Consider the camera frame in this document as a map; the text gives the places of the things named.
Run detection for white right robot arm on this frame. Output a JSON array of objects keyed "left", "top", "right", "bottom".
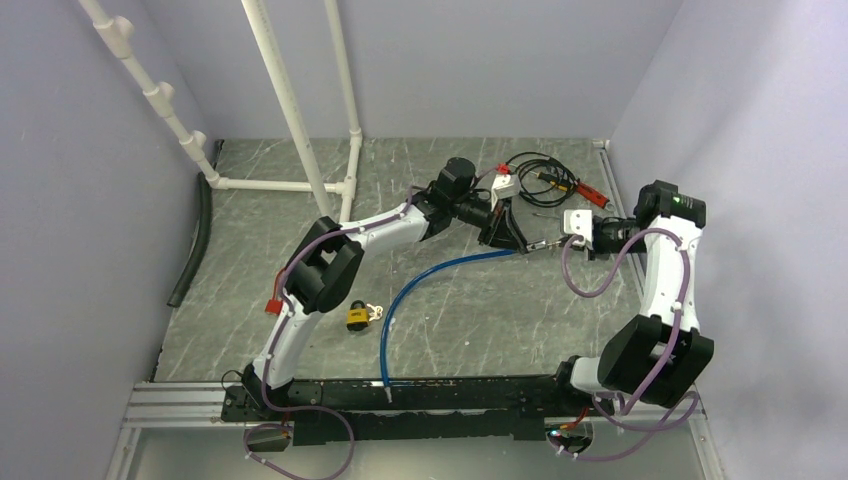
[{"left": 550, "top": 180, "right": 714, "bottom": 415}]

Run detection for red handled wrench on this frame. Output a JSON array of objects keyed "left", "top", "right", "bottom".
[{"left": 576, "top": 181, "right": 616, "bottom": 213}]

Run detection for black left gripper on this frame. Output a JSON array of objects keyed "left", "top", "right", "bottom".
[{"left": 451, "top": 196, "right": 527, "bottom": 255}]

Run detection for white PVC pipe frame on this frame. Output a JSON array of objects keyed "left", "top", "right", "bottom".
[{"left": 79, "top": 0, "right": 364, "bottom": 222}]

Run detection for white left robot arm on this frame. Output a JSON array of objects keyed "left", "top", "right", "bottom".
[{"left": 242, "top": 157, "right": 529, "bottom": 420}]

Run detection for keys of yellow padlock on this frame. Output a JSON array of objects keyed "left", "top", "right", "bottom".
[{"left": 366, "top": 303, "right": 384, "bottom": 323}]

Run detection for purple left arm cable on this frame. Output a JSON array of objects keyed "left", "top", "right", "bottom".
[{"left": 242, "top": 165, "right": 501, "bottom": 480}]

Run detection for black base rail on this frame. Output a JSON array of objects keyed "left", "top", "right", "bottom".
[{"left": 221, "top": 373, "right": 594, "bottom": 446}]

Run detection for black corrugated hose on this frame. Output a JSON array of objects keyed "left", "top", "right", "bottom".
[{"left": 166, "top": 172, "right": 215, "bottom": 309}]

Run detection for yellow padlock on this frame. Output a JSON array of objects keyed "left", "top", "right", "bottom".
[{"left": 345, "top": 300, "right": 370, "bottom": 332}]

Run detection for red cable padlock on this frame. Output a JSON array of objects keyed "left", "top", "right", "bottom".
[{"left": 264, "top": 268, "right": 285, "bottom": 316}]

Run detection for black coiled cable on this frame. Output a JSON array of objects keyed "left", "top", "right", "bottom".
[{"left": 503, "top": 151, "right": 579, "bottom": 208}]

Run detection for aluminium extrusion frame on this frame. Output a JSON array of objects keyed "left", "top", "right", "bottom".
[{"left": 106, "top": 382, "right": 727, "bottom": 479}]

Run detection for yellow black screwdriver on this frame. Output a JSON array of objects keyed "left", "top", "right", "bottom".
[{"left": 535, "top": 172, "right": 577, "bottom": 195}]

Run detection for blue cable lock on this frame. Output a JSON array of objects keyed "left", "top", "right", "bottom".
[{"left": 378, "top": 250, "right": 533, "bottom": 403}]

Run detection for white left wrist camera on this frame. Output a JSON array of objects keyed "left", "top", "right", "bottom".
[{"left": 489, "top": 163, "right": 520, "bottom": 210}]

